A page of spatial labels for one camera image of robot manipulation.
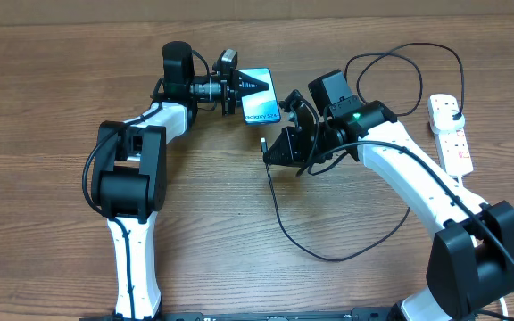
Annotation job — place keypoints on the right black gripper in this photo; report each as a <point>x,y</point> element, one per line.
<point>290,144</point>

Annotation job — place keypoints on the white charger plug adapter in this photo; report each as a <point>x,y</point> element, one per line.
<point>442,122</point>

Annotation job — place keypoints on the white power strip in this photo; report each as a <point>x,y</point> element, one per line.
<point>452,147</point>

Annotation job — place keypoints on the Samsung Galaxy smartphone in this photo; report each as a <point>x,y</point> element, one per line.
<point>261,108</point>

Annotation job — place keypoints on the cardboard wall panel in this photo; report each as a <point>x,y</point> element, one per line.
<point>45,12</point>

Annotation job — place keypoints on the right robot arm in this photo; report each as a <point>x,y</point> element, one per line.
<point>471,263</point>

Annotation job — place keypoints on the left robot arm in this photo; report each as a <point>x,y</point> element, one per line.
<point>125,176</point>

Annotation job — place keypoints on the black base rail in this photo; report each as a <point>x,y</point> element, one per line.
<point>257,316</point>

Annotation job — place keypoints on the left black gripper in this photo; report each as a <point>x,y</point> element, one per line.
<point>240,88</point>

